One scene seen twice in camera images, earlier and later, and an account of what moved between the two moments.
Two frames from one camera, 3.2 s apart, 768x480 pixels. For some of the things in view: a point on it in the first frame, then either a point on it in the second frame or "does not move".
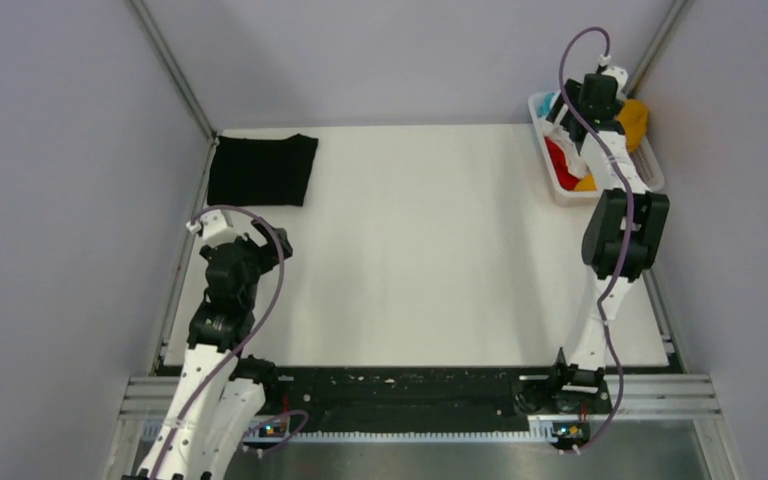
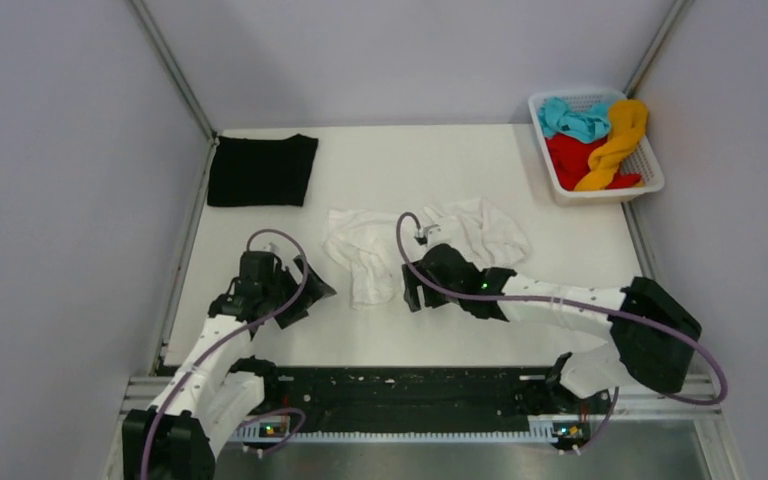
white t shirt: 563,137 -> 374,246
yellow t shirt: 633,121 does not move
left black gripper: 251,245 -> 314,289
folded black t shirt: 261,171 does not move
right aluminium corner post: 656,45 does not move
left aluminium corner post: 155,36 does not move
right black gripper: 572,89 -> 413,281
